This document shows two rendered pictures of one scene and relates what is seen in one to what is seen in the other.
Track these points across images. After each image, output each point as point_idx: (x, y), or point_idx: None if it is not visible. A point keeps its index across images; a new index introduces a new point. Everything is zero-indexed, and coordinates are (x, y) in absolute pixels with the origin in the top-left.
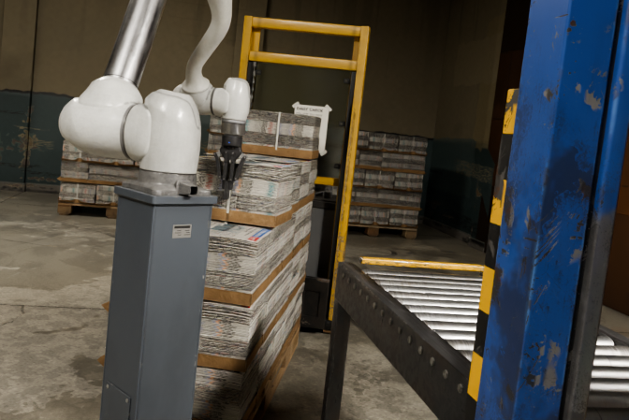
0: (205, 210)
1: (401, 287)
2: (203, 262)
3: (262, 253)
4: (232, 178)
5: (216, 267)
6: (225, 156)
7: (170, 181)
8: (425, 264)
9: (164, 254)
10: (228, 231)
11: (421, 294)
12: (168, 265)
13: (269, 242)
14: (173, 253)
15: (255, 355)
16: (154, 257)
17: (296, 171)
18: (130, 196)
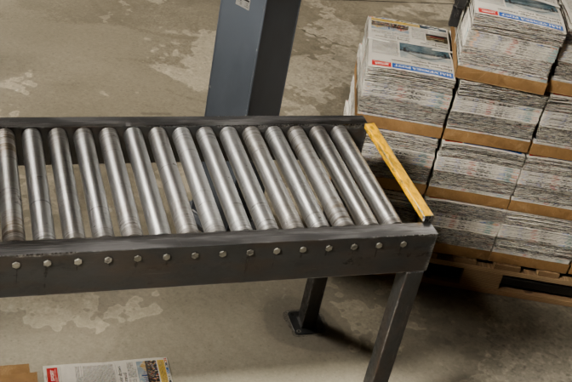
0: None
1: (276, 138)
2: (257, 37)
3: (397, 86)
4: (456, 4)
5: (362, 75)
6: None
7: None
8: (392, 168)
9: (229, 14)
10: (402, 52)
11: (257, 145)
12: (231, 23)
13: (433, 87)
14: (236, 16)
15: (397, 192)
16: (223, 12)
17: (563, 37)
18: None
